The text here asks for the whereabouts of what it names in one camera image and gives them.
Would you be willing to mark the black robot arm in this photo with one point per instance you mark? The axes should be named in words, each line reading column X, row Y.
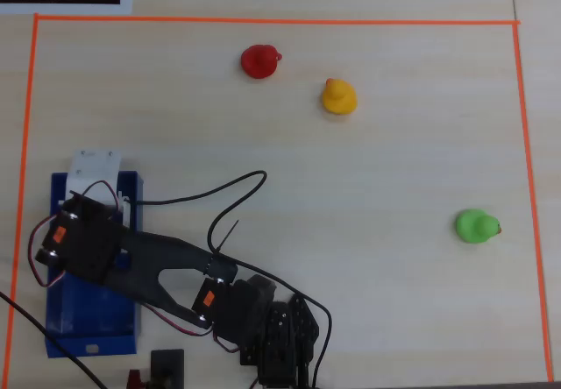
column 149, row 257

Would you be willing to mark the blue plastic box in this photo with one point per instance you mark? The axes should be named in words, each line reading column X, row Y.
column 87, row 314

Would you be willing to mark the red rubber duck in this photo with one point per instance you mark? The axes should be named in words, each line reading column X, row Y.
column 258, row 61

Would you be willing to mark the yellow rubber duck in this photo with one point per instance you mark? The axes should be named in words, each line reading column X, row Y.
column 338, row 96

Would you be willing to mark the green rubber duck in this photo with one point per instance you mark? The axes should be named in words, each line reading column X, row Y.
column 475, row 226

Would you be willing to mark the orange tape strip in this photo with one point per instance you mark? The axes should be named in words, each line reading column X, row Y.
column 22, row 178
column 530, row 187
column 276, row 21

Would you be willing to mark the black zip tie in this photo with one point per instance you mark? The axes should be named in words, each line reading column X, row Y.
column 228, row 236

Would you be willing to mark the black table clamp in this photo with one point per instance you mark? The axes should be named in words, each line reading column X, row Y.
column 167, row 369

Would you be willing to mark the white camera housing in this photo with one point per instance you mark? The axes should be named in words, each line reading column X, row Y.
column 94, row 174

